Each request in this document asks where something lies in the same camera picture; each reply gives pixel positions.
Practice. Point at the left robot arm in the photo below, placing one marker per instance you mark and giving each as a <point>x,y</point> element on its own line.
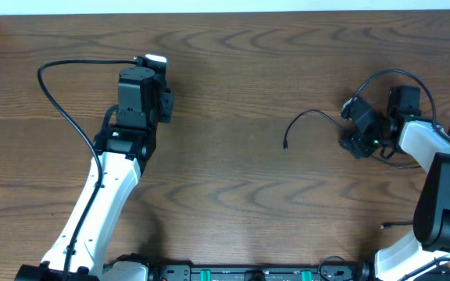
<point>120,152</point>

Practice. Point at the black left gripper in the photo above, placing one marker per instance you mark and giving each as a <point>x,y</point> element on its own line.
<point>166,103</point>

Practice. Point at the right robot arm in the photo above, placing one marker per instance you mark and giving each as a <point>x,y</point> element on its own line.
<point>405,131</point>

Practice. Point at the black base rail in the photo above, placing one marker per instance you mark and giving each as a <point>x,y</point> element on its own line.
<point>272,272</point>

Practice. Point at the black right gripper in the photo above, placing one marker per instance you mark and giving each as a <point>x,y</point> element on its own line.
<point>356,146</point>

